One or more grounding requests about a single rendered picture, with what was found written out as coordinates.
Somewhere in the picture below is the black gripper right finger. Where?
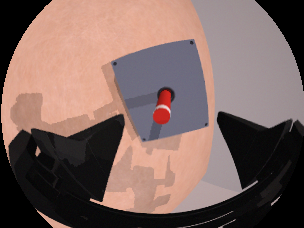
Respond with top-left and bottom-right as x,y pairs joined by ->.
216,111 -> 293,189

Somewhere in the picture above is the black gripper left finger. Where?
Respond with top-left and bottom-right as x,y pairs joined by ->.
31,114 -> 125,202

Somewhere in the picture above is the red peg with white band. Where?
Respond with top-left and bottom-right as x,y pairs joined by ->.
153,89 -> 172,123

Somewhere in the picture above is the grey sloped panel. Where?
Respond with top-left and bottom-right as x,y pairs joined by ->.
111,39 -> 209,142

